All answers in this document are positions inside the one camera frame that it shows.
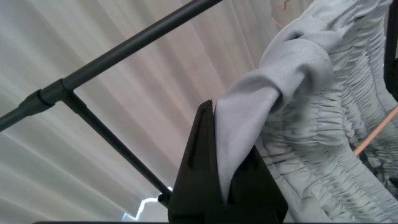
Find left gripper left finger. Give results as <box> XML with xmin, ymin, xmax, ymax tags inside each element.
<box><xmin>167</xmin><ymin>99</ymin><xmax>226</xmax><ymax>222</ymax></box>

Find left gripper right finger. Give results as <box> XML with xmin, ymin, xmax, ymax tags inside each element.
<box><xmin>226</xmin><ymin>144</ymin><xmax>289</xmax><ymax>222</ymax></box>

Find pale grey shorts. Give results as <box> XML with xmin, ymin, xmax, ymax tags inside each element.
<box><xmin>213</xmin><ymin>0</ymin><xmax>398</xmax><ymax>222</ymax></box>

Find black clothes rack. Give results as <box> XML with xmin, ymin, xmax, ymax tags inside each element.
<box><xmin>0</xmin><ymin>0</ymin><xmax>224</xmax><ymax>208</ymax></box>

